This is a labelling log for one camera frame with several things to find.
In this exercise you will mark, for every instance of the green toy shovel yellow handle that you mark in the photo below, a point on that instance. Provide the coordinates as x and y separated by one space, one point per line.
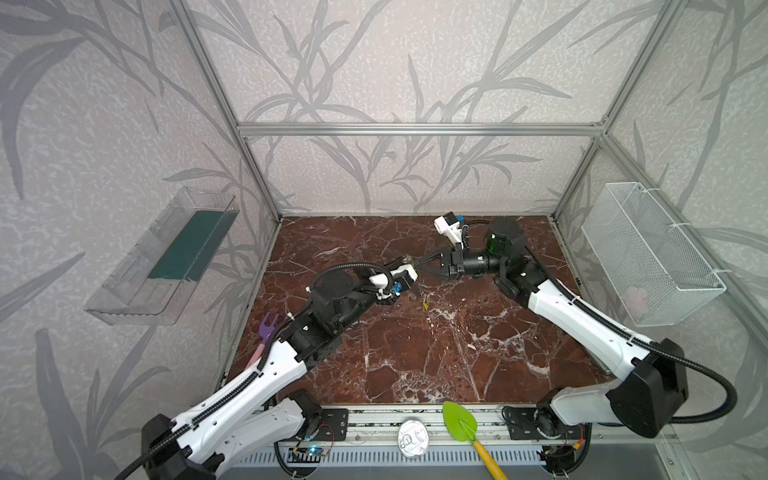
462 426

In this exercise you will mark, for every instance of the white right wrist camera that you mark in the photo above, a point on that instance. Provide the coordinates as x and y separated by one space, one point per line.
450 226

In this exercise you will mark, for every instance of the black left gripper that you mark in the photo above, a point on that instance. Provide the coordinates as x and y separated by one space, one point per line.
396 279

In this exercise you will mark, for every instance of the purple toy rake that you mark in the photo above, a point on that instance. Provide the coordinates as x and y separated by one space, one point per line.
267 326

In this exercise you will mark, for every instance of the pink object in basket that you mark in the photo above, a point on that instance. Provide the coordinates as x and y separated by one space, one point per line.
635 300

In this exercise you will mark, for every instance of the white wire mesh basket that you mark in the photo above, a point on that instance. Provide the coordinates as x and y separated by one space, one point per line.
639 244

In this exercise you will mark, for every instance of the round silver tin lid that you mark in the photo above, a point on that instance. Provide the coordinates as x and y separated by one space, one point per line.
413 439

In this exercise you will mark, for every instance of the clear plastic wall tray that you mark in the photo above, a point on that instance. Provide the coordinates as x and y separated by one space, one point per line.
152 285

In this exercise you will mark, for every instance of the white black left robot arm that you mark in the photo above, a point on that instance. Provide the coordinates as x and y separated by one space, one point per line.
213 436

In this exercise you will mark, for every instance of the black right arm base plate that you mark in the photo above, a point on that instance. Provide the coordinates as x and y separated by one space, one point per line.
532 423

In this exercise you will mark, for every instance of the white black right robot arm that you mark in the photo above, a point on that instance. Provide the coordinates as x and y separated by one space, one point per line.
647 389

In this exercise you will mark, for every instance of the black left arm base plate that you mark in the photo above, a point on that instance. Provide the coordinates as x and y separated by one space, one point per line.
330 425

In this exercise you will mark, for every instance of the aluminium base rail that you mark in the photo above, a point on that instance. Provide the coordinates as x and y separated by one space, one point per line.
378 435

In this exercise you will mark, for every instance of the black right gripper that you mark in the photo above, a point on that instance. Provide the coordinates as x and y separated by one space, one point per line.
453 261

